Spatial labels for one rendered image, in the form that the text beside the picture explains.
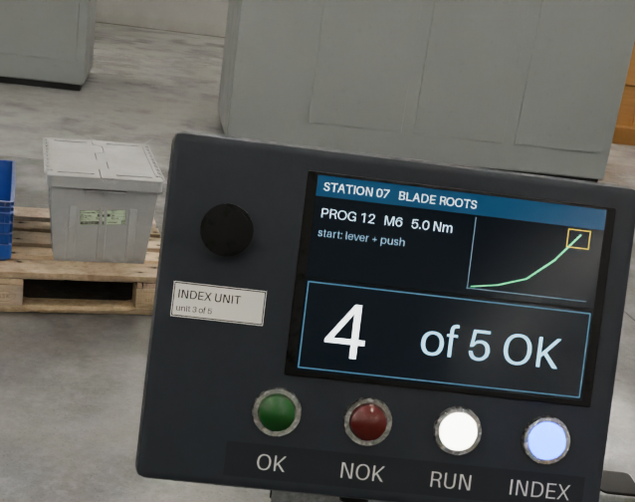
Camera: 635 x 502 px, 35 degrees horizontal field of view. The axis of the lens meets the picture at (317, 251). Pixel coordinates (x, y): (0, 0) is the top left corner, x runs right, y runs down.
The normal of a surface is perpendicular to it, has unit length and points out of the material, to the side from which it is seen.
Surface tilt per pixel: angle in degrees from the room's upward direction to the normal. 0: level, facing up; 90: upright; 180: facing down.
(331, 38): 90
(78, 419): 0
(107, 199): 96
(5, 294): 90
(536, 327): 75
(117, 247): 96
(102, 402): 0
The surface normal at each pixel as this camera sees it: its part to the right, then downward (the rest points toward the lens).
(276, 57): 0.15, 0.31
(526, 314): 0.07, 0.05
